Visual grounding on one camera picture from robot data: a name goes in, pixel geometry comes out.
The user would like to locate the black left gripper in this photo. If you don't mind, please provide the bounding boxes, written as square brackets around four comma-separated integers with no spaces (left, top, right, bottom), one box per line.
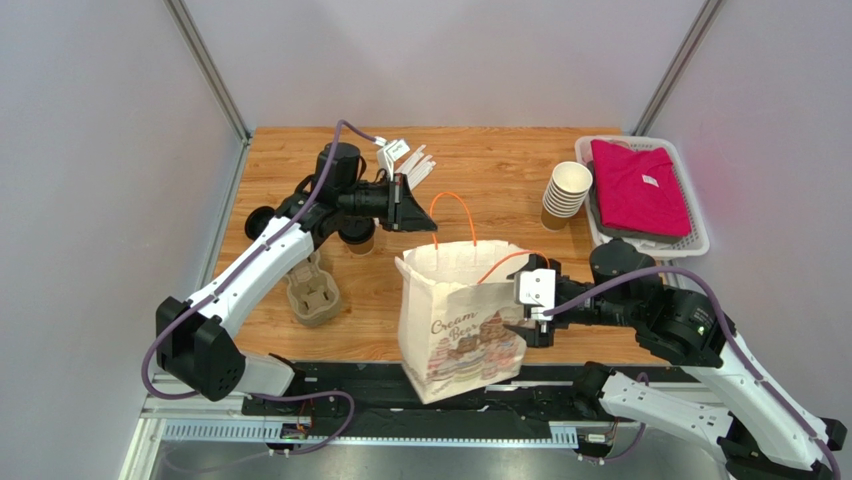
[339,174,437,233]

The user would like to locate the black plastic cup lid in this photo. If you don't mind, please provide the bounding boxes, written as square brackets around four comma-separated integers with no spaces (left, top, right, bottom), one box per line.
[337,217,376,245]

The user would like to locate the white paper takeout bag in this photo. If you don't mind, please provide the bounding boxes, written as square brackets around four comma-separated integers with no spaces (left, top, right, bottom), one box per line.
[395,237,542,405]

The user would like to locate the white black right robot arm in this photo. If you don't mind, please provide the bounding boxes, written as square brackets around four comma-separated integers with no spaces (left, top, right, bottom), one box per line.
[511,239,847,479]

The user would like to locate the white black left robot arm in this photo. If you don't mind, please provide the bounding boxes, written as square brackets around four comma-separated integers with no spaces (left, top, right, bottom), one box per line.
[143,142,437,401]

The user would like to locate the white wrapped straws bundle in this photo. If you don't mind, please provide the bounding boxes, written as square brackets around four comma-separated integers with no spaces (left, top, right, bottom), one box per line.
[394,144,436,190]

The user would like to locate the cardboard cup carrier tray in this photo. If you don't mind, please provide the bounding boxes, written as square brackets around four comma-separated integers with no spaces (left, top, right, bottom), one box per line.
[285,251,343,328]

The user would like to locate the stack of black lids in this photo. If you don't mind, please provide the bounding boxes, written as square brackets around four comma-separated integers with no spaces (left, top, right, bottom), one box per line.
[244,206,275,241]

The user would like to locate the stack of paper cups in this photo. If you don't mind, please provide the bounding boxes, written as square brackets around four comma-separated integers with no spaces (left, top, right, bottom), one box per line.
[540,162,593,231]

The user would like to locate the pink folded t-shirt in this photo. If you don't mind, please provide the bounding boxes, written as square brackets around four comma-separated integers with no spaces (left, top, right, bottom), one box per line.
[590,140,692,238]

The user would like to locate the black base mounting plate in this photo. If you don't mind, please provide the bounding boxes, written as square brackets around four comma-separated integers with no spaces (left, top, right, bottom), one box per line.
[241,362,614,440]

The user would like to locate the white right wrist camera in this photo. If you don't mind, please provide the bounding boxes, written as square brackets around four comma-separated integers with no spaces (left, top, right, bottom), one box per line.
[514,268,557,322]

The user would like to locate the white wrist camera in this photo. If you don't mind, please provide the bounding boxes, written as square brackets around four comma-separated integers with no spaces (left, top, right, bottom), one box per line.
[373,136,410,177]
[514,268,557,322]

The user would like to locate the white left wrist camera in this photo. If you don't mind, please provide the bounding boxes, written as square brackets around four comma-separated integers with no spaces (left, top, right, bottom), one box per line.
[373,136,410,177]

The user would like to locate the aluminium frame rail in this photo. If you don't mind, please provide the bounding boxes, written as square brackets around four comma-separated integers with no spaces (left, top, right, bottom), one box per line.
[124,363,727,479]

